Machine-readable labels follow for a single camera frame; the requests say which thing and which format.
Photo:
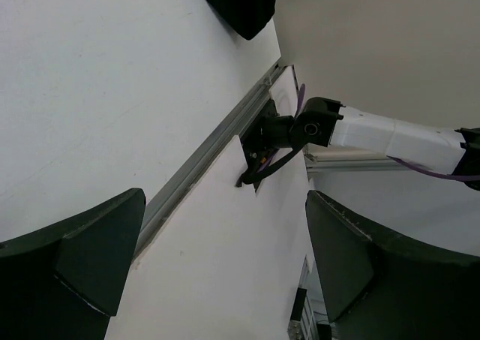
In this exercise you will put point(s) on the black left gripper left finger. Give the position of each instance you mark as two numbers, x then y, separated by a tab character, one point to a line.
66	280

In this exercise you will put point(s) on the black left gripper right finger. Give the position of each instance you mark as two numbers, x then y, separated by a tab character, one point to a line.
380	284

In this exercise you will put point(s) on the black pleated skirt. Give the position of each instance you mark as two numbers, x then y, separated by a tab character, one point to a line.
246	17

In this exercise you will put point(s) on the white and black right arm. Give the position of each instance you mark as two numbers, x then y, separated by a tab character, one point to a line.
448	154

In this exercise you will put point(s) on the aluminium frame rail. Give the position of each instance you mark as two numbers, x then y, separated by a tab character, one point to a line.
161	206

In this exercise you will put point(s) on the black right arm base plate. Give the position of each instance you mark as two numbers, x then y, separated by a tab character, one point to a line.
255	152

